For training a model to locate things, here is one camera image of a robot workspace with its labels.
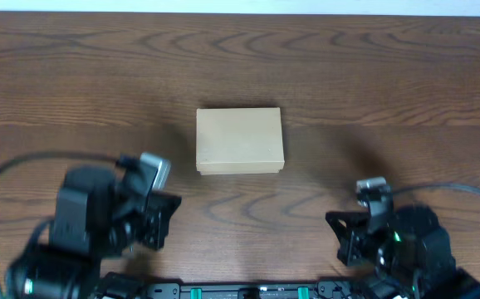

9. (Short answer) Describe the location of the cardboard box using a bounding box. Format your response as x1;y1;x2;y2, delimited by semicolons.
196;107;285;175

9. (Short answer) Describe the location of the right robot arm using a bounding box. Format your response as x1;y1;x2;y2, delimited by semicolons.
326;205;480;299

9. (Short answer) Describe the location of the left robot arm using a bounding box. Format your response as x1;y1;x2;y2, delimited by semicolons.
6;165;182;298

